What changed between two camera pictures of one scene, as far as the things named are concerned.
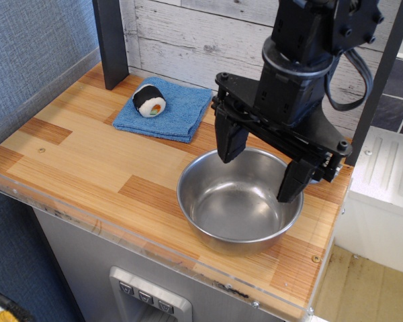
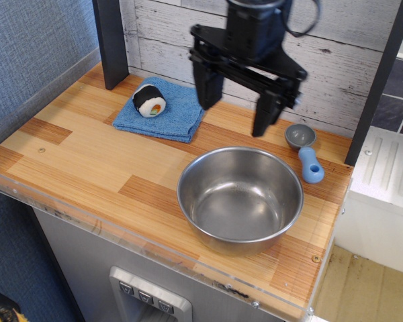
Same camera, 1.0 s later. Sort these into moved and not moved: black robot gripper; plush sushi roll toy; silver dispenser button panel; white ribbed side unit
Moved: black robot gripper
Not moved: silver dispenser button panel; white ribbed side unit; plush sushi roll toy
